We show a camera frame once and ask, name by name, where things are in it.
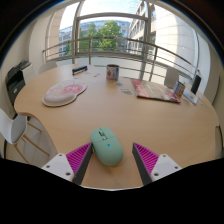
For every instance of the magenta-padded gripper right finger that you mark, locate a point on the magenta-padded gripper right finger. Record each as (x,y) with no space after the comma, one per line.
(147,156)

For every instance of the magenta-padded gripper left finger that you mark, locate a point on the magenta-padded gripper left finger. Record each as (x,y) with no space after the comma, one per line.
(78,156)

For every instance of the mint green computer mouse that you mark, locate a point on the mint green computer mouse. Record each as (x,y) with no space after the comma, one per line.
(107,146)

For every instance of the pink and white mouse pad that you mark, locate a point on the pink and white mouse pad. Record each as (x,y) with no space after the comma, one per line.
(64,92)

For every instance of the red magazine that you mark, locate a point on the red magazine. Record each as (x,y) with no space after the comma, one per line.
(153,90)

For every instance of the white chair with wooden legs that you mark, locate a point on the white chair with wooden legs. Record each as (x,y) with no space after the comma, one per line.
(13,128)

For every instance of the blue and white booklet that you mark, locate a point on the blue and white booklet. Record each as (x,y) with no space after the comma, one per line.
(190,96)

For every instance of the small printed can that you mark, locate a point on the small printed can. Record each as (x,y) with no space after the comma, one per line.
(179,89)

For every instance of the black stapler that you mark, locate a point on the black stapler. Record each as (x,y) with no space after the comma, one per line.
(79,69)

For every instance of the black cylindrical speaker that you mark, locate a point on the black cylindrical speaker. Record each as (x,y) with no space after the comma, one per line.
(196,84)

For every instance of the printed white mug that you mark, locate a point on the printed white mug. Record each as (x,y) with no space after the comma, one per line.
(112,72)

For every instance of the metal balcony railing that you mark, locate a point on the metal balcony railing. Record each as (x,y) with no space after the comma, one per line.
(113,38)

